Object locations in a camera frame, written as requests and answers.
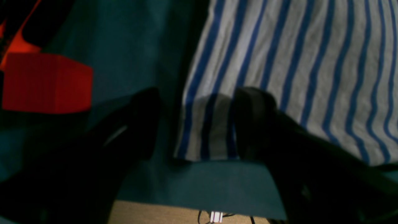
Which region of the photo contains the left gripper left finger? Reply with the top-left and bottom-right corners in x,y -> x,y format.
1,87 -> 161,224

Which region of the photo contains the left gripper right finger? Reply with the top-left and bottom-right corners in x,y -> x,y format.
233,87 -> 398,224

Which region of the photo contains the blue white striped T-shirt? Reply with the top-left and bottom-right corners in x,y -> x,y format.
174,0 -> 398,166

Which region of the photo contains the orange plastic block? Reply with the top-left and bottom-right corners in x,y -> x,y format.
2,53 -> 93,114

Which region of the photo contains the teal table cloth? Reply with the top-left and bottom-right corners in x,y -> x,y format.
1,0 -> 285,218

